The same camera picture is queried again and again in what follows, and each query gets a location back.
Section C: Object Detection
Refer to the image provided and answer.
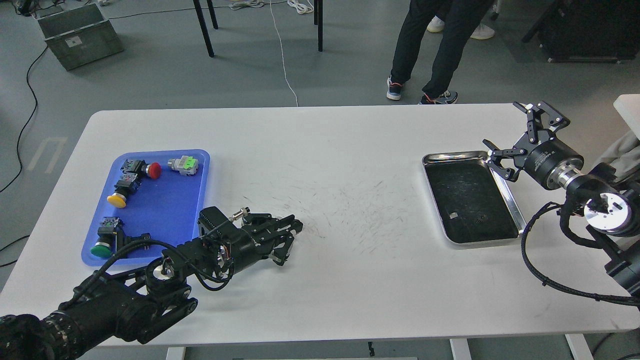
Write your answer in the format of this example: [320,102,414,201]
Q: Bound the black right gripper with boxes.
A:
[482,101,585,191]

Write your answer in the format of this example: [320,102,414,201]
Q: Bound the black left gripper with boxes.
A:
[215,214,303,273]

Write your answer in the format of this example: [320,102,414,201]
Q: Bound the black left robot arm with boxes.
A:
[0,206,303,360]

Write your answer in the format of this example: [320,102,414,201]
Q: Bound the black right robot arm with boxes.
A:
[483,101,640,308]

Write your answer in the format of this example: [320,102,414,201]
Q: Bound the grey green connector part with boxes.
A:
[167,155,199,176]

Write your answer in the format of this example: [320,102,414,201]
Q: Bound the steel metal tray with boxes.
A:
[422,150,525,249]

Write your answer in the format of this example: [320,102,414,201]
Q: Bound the grey cloth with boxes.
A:
[593,130,640,180]

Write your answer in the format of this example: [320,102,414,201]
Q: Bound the white sneaker person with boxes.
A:
[426,16,496,41]

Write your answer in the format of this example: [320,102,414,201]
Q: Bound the black equipment case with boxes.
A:
[521,0,640,63]

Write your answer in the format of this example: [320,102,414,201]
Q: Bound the blue plastic tray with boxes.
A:
[81,149,210,267]

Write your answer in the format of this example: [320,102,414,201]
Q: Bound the person in dark trousers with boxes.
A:
[386,0,496,105]

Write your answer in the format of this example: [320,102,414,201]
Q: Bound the black table leg right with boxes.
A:
[312,0,323,52]

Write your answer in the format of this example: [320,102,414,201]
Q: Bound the black table leg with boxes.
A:
[192,0,218,59]
[312,0,323,52]

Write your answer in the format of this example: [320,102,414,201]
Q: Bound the grey storage crate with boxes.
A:
[37,4,124,71]

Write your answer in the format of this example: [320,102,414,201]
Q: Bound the red push button switch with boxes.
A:
[120,159,162,180]

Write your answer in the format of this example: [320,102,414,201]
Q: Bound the black selector switch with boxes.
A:
[115,232,152,258]

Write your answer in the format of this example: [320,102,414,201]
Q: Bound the yellow push button switch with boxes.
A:
[106,172,142,208]

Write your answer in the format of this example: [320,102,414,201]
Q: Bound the green push button switch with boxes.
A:
[89,216,125,259]

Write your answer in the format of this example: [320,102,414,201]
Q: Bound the white floor cable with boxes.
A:
[229,0,315,107]

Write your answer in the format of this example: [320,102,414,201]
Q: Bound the black floor cable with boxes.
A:
[0,46,48,193]

